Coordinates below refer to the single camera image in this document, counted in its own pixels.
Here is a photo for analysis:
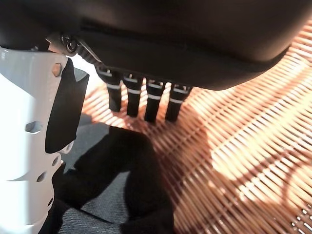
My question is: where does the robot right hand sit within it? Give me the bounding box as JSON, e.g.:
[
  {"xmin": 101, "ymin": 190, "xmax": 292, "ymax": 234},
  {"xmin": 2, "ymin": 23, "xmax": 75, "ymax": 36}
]
[{"xmin": 0, "ymin": 0, "xmax": 312, "ymax": 234}]

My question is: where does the black garment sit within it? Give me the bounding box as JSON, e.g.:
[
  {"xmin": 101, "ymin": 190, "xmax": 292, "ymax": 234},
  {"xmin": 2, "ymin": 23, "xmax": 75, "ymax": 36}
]
[{"xmin": 43, "ymin": 113, "xmax": 176, "ymax": 234}]

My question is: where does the rectangular wicker laundry basket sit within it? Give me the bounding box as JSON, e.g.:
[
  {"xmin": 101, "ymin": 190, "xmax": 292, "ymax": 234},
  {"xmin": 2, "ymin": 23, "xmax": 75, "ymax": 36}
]
[{"xmin": 81, "ymin": 19, "xmax": 312, "ymax": 234}]

